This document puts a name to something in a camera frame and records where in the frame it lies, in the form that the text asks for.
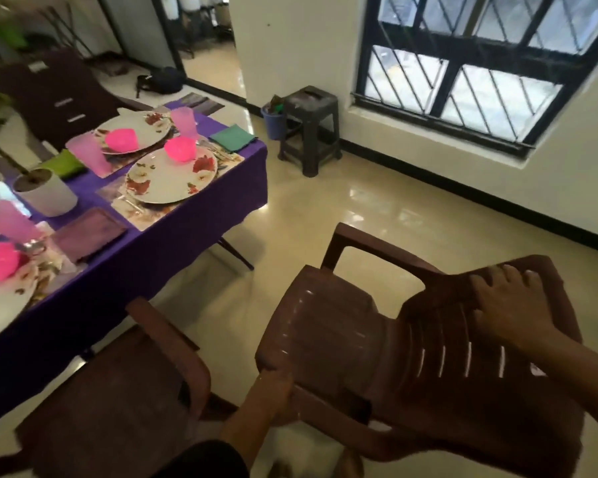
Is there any person's right hand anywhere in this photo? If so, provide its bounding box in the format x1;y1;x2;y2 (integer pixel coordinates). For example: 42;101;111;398
470;265;559;352

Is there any person's left hand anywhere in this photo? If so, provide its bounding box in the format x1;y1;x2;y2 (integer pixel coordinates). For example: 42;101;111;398
240;370;295;429

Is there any brown plastic armchair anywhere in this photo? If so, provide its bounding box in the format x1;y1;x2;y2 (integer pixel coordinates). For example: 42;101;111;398
0;49;150;151
0;297;214;478
255;222;587;478

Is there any floral print placemat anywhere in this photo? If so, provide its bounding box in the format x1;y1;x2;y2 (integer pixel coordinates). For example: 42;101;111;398
0;221;88;314
95;139;245;232

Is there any white rose print plate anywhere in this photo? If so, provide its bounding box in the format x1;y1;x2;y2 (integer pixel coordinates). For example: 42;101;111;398
0;181;32;220
125;146;218;204
94;112;173;155
0;253;39;347

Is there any pink zigzag edged cloth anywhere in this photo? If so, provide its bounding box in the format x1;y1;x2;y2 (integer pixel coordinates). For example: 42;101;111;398
52;207;129;264

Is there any teal zigzag edged cloth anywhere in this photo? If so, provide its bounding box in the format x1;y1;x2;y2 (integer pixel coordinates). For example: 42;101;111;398
209;123;258;154

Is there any blue plastic bucket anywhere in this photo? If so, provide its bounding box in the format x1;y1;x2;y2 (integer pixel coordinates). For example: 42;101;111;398
260;96;288;141

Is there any light pink plastic cup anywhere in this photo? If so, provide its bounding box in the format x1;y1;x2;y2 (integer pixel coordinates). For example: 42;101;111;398
0;200;45;244
65;132;114;179

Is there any green ribbed mat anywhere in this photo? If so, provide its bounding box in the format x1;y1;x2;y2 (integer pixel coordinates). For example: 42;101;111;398
35;149;86;181

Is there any person's right forearm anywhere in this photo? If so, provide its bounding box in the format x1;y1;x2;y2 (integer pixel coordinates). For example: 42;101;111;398
518;328;598;459

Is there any person's black shirt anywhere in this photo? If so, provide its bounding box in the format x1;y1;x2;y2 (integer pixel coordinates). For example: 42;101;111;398
154;440;250;478

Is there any person's right foot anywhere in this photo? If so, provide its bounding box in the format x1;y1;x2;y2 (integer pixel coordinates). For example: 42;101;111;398
336;447;365;478

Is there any purple tablecloth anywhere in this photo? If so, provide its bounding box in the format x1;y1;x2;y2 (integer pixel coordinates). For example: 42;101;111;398
0;102;269;439

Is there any black barred window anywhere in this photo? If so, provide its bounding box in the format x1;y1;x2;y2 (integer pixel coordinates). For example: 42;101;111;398
351;0;598;160

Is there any black plastic stool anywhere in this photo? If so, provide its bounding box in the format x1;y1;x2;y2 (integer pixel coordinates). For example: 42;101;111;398
277;86;344;179

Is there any green plant in white pot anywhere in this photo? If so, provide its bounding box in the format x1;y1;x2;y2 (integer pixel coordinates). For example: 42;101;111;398
0;44;78;218

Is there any grey striped doormat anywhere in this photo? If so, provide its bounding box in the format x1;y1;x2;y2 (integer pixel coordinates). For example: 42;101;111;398
164;92;226;117

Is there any black backpack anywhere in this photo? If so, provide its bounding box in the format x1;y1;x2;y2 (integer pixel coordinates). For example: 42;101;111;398
135;66;185;99

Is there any black framed glass door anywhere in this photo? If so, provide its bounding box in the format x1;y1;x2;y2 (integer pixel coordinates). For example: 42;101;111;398
94;0;249;103

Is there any black tripod stand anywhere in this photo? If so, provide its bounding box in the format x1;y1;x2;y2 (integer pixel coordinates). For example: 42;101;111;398
39;2;96;60

